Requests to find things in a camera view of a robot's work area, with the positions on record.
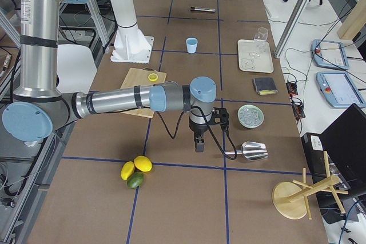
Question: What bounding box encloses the bamboo cutting board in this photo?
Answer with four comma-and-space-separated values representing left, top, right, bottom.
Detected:
121, 68, 166, 118

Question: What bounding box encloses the far blue teach pendant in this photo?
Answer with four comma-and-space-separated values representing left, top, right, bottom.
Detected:
311, 39, 349, 70

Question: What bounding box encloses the aluminium frame post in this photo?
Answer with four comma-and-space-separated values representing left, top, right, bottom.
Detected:
274, 0, 309, 58

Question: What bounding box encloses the near blue teach pendant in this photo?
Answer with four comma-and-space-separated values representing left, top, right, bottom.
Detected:
316, 71, 365, 109

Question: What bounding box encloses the steel ice scoop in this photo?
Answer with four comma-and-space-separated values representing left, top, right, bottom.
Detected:
224, 141, 268, 161

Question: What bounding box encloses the steel muddler with black tip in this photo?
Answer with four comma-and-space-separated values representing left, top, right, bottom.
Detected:
190, 6, 216, 13

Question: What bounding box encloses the yellow lemon slice on board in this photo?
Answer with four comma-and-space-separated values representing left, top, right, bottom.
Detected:
148, 73, 158, 82

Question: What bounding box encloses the blue teach pendant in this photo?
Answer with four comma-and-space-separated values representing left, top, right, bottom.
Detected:
311, 39, 349, 70
316, 71, 365, 109

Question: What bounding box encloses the light blue plastic cup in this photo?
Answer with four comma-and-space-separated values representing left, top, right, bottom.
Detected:
186, 37, 198, 54

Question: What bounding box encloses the black laptop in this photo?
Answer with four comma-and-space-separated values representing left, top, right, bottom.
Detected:
301, 102, 366, 199

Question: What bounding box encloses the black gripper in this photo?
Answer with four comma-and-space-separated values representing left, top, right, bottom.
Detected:
189, 119, 210, 153

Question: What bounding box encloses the clear wine glass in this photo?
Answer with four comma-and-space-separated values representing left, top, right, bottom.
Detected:
251, 27, 268, 57

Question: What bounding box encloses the cream bear serving tray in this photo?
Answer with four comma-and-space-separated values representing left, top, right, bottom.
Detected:
237, 39, 274, 73

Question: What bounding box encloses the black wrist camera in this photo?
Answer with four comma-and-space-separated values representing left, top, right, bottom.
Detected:
210, 107, 229, 126

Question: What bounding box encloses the grey folded cloth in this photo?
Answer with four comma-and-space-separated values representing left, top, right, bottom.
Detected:
253, 77, 278, 95

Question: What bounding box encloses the green lime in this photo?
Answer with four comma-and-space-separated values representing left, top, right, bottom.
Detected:
127, 171, 144, 189

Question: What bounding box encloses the wooden cup tree stand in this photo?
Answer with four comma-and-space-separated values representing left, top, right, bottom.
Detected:
272, 151, 348, 220

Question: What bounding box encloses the green bowl of ice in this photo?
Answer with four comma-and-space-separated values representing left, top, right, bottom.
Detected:
237, 105, 264, 129

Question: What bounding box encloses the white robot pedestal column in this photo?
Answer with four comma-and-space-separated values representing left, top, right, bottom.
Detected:
110, 0, 154, 63

